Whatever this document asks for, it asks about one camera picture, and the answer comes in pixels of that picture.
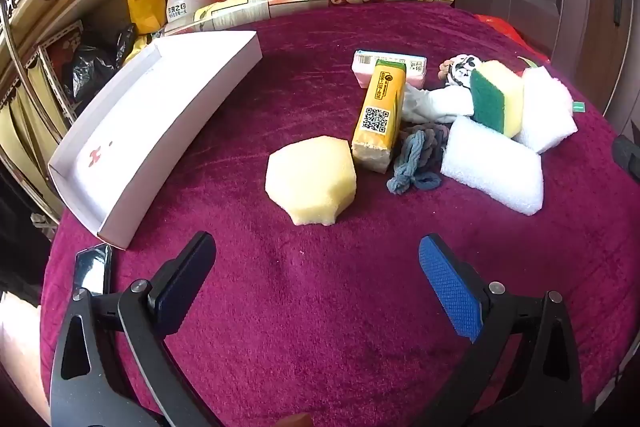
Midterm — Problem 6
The yellow hexagonal sponge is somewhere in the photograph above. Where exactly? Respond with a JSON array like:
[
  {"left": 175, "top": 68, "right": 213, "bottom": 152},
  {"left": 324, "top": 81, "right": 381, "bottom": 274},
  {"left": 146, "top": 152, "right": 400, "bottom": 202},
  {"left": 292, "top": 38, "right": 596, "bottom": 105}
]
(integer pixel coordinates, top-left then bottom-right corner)
[{"left": 265, "top": 135, "right": 358, "bottom": 226}]

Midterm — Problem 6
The yellow cloth curtain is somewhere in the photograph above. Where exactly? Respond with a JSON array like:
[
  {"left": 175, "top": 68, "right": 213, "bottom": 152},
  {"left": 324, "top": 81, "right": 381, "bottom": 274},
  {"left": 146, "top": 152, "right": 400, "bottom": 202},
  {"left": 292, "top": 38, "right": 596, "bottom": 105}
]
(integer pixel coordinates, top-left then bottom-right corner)
[{"left": 0, "top": 57, "right": 66, "bottom": 208}]

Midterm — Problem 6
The white foam block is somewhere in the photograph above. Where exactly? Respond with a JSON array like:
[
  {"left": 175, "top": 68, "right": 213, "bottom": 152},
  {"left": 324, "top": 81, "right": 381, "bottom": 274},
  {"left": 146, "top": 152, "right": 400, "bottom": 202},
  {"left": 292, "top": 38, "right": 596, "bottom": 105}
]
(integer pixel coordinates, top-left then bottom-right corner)
[
  {"left": 514, "top": 68, "right": 577, "bottom": 154},
  {"left": 440, "top": 116, "right": 545, "bottom": 216}
]

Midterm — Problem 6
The metal shelf rack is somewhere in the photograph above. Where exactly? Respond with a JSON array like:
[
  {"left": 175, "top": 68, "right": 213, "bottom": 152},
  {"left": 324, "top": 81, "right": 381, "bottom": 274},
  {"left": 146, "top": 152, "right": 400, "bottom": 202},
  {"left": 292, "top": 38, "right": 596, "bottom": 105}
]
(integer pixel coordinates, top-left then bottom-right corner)
[{"left": 0, "top": 0, "right": 141, "bottom": 228}]

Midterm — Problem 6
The white cardboard box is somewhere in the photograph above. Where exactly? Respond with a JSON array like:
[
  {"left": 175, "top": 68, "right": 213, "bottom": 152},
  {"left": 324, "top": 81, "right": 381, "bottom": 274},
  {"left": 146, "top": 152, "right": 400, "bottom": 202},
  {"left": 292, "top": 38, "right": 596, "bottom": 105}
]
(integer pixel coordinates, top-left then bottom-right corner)
[{"left": 48, "top": 30, "right": 263, "bottom": 251}]

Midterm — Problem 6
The white plastic jar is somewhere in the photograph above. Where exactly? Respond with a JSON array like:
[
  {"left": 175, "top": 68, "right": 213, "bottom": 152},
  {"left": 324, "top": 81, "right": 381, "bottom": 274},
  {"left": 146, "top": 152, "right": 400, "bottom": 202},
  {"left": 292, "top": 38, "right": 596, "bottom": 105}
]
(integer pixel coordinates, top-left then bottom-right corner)
[{"left": 165, "top": 0, "right": 213, "bottom": 25}]

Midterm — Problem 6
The yellow plastic bag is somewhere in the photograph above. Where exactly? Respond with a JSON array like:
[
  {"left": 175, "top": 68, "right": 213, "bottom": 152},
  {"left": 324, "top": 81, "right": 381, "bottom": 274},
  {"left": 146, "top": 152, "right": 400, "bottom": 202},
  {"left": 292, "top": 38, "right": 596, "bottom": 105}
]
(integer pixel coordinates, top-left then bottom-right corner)
[{"left": 125, "top": 0, "right": 173, "bottom": 35}]

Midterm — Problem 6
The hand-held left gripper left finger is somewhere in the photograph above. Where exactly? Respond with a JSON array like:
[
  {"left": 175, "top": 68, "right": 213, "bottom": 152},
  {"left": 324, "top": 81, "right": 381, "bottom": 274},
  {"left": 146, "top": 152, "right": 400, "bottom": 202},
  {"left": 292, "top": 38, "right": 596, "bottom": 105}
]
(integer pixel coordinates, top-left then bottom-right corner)
[{"left": 50, "top": 231, "right": 223, "bottom": 427}]

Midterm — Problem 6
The red packet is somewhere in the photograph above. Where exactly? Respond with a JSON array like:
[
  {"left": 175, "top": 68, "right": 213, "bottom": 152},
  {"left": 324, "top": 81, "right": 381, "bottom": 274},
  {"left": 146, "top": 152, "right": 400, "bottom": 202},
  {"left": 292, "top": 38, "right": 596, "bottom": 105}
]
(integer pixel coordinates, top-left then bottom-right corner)
[{"left": 475, "top": 13, "right": 528, "bottom": 45}]

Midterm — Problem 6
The black smartphone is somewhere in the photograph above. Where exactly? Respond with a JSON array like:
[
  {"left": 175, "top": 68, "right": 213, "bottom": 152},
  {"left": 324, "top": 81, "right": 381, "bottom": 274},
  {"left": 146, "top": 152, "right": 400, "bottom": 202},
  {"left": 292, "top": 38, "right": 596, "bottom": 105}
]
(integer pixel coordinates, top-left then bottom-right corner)
[{"left": 72, "top": 243, "right": 113, "bottom": 300}]

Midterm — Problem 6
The black plastic bag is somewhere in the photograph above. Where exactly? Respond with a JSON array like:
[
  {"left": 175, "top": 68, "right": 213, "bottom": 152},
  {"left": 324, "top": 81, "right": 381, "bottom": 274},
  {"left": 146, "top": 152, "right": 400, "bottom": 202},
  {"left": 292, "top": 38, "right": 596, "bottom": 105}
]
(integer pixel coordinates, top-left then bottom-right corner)
[{"left": 70, "top": 24, "right": 138, "bottom": 102}]

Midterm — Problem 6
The green and yellow scrub sponge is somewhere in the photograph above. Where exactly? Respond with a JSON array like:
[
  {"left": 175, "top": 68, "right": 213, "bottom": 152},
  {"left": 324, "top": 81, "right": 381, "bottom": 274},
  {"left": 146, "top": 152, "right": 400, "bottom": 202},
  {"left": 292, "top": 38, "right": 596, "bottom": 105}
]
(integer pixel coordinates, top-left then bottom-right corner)
[{"left": 469, "top": 60, "right": 525, "bottom": 138}]

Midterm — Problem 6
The black and white panda toy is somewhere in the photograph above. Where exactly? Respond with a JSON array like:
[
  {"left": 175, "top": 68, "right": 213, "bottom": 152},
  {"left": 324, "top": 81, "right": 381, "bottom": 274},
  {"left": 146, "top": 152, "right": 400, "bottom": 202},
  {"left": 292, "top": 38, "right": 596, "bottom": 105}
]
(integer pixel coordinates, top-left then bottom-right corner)
[{"left": 439, "top": 54, "right": 483, "bottom": 88}]

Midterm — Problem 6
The yellow packaged sponge bar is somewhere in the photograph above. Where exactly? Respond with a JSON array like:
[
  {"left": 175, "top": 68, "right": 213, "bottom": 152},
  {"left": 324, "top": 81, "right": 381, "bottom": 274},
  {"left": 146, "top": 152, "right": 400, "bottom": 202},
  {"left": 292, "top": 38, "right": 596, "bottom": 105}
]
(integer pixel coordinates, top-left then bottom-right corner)
[{"left": 351, "top": 59, "right": 407, "bottom": 172}]

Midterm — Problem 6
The white cloth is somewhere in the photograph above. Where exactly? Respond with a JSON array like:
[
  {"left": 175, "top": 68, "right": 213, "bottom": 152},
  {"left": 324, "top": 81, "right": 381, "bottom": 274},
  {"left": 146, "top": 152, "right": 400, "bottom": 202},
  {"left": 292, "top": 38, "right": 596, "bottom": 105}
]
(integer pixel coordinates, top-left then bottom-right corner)
[{"left": 402, "top": 84, "right": 475, "bottom": 125}]

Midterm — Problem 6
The blue grey knotted rope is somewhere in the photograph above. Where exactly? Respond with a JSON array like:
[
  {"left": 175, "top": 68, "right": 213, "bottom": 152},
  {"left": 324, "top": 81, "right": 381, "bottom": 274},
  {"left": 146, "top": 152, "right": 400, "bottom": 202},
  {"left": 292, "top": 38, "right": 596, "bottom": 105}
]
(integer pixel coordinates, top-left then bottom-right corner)
[{"left": 386, "top": 123, "right": 451, "bottom": 195}]

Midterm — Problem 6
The dark object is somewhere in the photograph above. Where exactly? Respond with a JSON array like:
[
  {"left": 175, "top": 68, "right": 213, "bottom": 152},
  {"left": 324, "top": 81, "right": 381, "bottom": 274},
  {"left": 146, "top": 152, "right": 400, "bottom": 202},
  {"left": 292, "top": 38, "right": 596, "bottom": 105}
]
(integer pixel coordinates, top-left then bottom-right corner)
[{"left": 612, "top": 134, "right": 640, "bottom": 182}]

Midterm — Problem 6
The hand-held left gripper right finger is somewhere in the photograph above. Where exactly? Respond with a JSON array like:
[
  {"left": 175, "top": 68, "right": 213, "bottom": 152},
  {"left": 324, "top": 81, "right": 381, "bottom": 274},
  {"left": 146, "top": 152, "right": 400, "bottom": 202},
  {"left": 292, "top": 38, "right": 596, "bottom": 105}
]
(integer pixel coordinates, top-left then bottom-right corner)
[{"left": 418, "top": 233, "right": 583, "bottom": 427}]

